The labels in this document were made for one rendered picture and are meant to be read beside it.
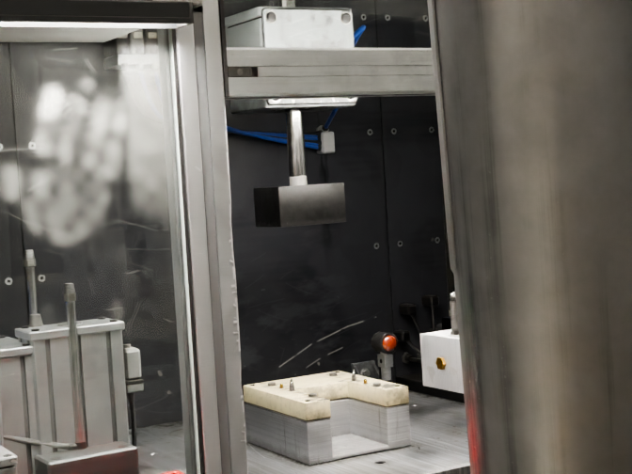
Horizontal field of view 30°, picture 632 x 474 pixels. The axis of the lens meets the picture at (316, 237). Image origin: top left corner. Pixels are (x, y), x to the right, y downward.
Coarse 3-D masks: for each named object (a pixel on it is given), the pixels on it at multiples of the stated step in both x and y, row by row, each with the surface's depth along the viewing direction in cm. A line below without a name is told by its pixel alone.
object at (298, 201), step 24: (288, 120) 134; (288, 144) 134; (264, 192) 133; (288, 192) 130; (312, 192) 132; (336, 192) 134; (264, 216) 133; (288, 216) 131; (312, 216) 132; (336, 216) 134
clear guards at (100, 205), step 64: (256, 0) 108; (320, 0) 112; (384, 0) 115; (0, 64) 97; (64, 64) 99; (128, 64) 102; (256, 64) 108; (320, 64) 112; (384, 64) 115; (0, 128) 97; (64, 128) 99; (128, 128) 102; (0, 192) 97; (64, 192) 100; (128, 192) 102; (0, 256) 97; (64, 256) 100; (128, 256) 102; (0, 320) 97; (64, 320) 100; (128, 320) 103; (192, 320) 106; (0, 384) 97; (64, 384) 100; (128, 384) 103; (192, 384) 106; (64, 448) 100; (128, 448) 103; (192, 448) 106
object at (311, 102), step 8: (232, 104) 135; (240, 104) 133; (248, 104) 131; (256, 104) 130; (264, 104) 128; (272, 104) 128; (280, 104) 128; (288, 104) 129; (296, 104) 129; (304, 104) 130; (312, 104) 130; (320, 104) 131; (328, 104) 131; (336, 104) 132; (344, 104) 132; (352, 104) 133; (232, 112) 135; (240, 112) 133; (248, 112) 134; (256, 112) 135; (264, 112) 136; (272, 112) 137; (280, 112) 138; (336, 112) 157; (328, 120) 158
